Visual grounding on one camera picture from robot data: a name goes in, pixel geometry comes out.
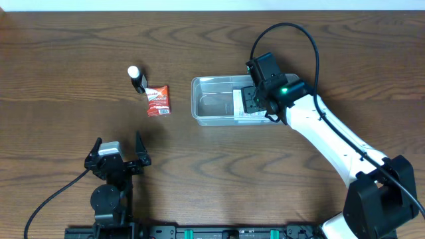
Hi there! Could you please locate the red Panadol ActiFast box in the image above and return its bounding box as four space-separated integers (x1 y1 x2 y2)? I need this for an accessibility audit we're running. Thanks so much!
145 86 171 117

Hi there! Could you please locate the white blue medicine box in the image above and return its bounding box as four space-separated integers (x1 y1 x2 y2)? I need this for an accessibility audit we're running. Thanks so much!
233 90 267 123

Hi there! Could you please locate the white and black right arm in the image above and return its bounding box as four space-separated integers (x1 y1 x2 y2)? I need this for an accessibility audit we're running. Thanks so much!
233 75 424 238

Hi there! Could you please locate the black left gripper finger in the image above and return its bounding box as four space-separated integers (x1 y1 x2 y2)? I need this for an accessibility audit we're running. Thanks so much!
135 131 151 166
84 137 102 168

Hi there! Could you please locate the grey wrist camera, left arm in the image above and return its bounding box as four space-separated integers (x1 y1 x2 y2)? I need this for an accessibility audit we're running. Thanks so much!
98 141 124 161

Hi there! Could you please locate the dark bottle with white cap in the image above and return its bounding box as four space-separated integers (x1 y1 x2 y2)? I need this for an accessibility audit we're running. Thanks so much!
127 66 147 94

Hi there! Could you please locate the clear plastic container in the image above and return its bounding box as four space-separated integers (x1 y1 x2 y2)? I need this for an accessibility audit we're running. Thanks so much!
191 75 272 126

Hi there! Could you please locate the black mounting rail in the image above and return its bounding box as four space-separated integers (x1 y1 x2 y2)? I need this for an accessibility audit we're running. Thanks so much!
64 224 398 239

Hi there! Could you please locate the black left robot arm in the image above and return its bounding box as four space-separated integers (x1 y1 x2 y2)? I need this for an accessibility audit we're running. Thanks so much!
84 132 151 238

